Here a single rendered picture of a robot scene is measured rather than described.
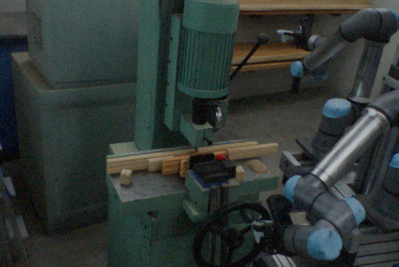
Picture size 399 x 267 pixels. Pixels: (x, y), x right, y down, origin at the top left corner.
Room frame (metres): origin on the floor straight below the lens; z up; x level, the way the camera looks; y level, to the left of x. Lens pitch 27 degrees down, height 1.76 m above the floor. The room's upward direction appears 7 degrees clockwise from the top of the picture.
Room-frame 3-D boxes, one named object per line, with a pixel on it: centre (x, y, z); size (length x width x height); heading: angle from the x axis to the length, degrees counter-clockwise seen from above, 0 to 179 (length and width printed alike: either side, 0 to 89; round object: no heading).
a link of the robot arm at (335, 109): (1.96, -0.53, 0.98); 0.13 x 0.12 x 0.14; 126
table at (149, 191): (1.39, 0.04, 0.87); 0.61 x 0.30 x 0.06; 119
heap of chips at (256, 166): (1.53, -0.17, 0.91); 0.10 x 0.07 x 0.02; 29
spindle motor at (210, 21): (1.50, 0.07, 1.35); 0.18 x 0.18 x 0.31
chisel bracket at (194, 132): (1.51, 0.08, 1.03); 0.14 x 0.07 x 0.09; 29
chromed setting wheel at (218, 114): (1.67, 0.03, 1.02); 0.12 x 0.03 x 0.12; 29
